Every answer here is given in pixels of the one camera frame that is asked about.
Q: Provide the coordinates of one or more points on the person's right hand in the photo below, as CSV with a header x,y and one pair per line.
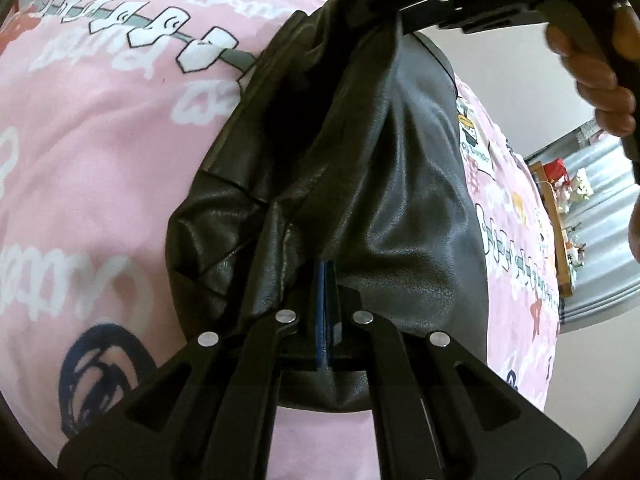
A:
x,y
595,80

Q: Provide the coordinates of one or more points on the pink printed blanket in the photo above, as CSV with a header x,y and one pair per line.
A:
x,y
100,135

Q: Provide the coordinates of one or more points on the white figurines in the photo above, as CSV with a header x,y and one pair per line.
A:
x,y
582,185

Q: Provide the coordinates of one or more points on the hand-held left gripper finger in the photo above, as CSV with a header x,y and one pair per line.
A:
x,y
333,320
321,310

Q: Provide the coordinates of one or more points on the black leather jacket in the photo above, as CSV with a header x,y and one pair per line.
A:
x,y
400,185

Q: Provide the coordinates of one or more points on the wooden shelf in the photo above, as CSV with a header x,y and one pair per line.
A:
x,y
555,230

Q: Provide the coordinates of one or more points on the corrugated metal shutter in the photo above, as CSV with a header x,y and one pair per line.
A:
x,y
605,240

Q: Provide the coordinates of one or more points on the person's right forearm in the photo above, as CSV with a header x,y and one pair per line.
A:
x,y
635,232

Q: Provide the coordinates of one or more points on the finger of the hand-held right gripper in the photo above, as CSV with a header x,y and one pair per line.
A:
x,y
475,17

